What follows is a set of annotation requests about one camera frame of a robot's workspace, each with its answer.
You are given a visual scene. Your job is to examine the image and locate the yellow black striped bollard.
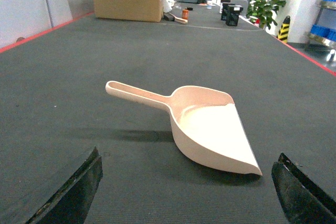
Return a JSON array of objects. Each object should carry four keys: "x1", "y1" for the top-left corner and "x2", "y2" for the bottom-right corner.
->
[{"x1": 277, "y1": 15, "x2": 291, "y2": 44}]

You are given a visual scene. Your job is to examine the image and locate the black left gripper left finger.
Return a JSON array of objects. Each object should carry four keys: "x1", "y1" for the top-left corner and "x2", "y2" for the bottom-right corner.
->
[{"x1": 27, "y1": 147, "x2": 103, "y2": 223}]

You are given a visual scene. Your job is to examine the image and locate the black box on table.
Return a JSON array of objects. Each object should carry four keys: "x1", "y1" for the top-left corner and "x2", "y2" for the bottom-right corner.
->
[{"x1": 225, "y1": 5, "x2": 244, "y2": 26}]

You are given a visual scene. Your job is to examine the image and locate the beige plastic scoop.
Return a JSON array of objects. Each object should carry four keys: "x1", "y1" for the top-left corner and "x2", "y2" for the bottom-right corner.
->
[{"x1": 106, "y1": 81, "x2": 262, "y2": 176}]

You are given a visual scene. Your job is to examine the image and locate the steel roller shelf rack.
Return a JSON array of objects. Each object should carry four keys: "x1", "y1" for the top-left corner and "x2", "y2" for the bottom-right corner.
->
[{"x1": 305, "y1": 0, "x2": 335, "y2": 63}]

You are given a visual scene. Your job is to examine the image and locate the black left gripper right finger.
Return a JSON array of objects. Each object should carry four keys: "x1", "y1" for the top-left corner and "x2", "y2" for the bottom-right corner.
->
[{"x1": 271, "y1": 153, "x2": 335, "y2": 223}]

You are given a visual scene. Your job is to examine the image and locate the orange small can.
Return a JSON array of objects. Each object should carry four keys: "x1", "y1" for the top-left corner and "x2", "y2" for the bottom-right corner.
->
[{"x1": 182, "y1": 9, "x2": 189, "y2": 20}]

